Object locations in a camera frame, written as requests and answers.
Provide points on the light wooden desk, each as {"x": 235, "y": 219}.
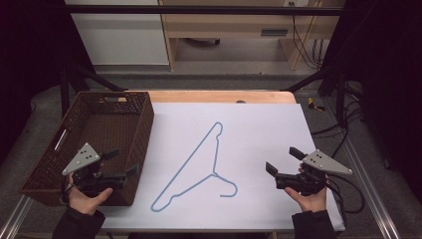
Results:
{"x": 225, "y": 23}

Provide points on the white cabinet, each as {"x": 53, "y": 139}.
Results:
{"x": 122, "y": 36}

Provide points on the black horizontal frame bar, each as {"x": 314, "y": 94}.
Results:
{"x": 199, "y": 10}

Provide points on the black metal stand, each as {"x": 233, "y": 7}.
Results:
{"x": 64, "y": 89}
{"x": 340, "y": 99}

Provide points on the person's right hand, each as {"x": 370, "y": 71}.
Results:
{"x": 310, "y": 201}

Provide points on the brown woven basket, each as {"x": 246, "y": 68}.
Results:
{"x": 99, "y": 129}

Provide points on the yellow and black tool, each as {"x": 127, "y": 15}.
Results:
{"x": 313, "y": 104}

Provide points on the white table sheet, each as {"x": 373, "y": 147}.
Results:
{"x": 265, "y": 132}

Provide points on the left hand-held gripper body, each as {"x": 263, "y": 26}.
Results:
{"x": 81, "y": 158}

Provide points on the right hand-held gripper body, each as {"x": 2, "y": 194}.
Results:
{"x": 326, "y": 163}

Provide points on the black curtain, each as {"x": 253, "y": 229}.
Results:
{"x": 30, "y": 49}
{"x": 388, "y": 66}

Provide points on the aluminium frame rail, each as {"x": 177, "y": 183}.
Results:
{"x": 13, "y": 219}
{"x": 375, "y": 199}

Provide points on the person's left hand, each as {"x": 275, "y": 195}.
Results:
{"x": 85, "y": 201}

